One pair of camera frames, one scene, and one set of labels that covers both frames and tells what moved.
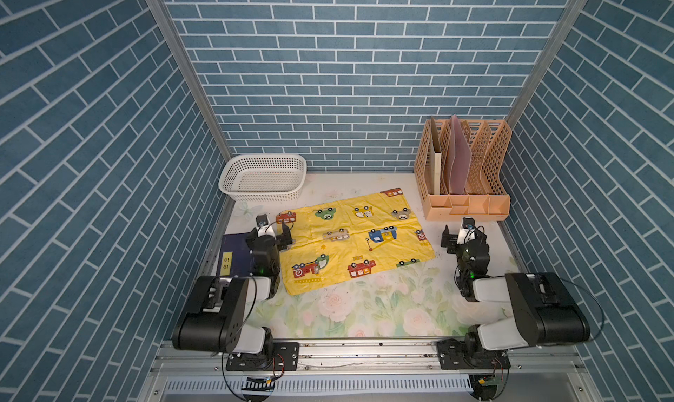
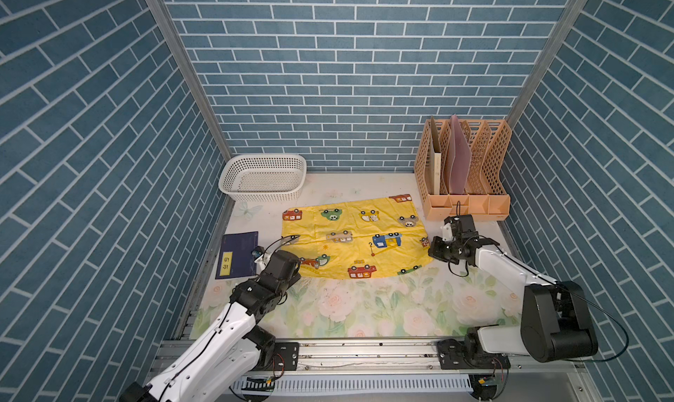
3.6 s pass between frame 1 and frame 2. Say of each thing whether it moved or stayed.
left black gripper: moved
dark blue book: stayed
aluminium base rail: stayed
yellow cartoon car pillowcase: stayed
